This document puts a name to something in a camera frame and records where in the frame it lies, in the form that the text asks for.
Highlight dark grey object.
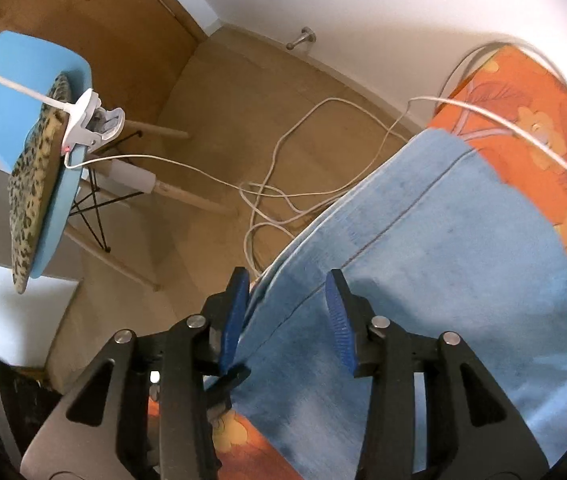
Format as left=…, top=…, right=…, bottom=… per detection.
left=0, top=357, right=67, bottom=466

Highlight light blue denim pants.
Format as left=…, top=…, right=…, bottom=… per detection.
left=204, top=127, right=567, bottom=480

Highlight thin white lamp cable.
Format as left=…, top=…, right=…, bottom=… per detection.
left=64, top=152, right=354, bottom=221

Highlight thick white cable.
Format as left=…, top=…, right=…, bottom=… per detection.
left=241, top=42, right=567, bottom=286

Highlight blue plastic chair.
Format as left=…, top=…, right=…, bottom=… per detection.
left=0, top=30, right=237, bottom=293

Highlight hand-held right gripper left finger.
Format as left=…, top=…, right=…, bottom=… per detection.
left=21, top=266, right=252, bottom=480

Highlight white clip lamp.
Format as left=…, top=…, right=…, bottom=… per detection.
left=0, top=59, right=127, bottom=158

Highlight leopard print cushion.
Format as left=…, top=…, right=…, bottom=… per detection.
left=8, top=74, right=72, bottom=295

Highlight orange floral bedsheet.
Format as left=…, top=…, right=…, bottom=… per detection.
left=146, top=45, right=567, bottom=480

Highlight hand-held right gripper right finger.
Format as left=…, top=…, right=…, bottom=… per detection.
left=324, top=268, right=549, bottom=480

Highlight metal door stop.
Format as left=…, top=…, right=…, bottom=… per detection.
left=287, top=27, right=317, bottom=51

